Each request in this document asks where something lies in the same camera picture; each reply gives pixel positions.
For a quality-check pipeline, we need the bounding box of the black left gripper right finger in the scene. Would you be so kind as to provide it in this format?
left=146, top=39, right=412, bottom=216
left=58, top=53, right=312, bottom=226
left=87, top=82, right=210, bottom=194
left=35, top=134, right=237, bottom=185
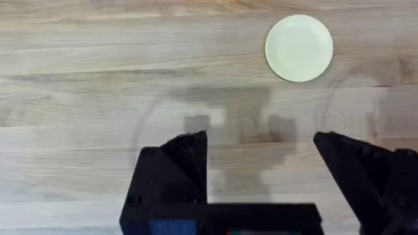
left=312, top=131, right=418, bottom=235

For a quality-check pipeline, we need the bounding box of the pale green round plate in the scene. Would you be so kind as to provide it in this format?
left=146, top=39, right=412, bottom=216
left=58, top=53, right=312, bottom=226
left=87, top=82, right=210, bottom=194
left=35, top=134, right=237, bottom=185
left=264, top=14, right=334, bottom=83

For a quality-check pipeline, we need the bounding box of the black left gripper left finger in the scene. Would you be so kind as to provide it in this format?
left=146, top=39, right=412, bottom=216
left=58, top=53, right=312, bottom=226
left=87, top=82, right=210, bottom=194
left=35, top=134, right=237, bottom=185
left=119, top=131, right=209, bottom=235

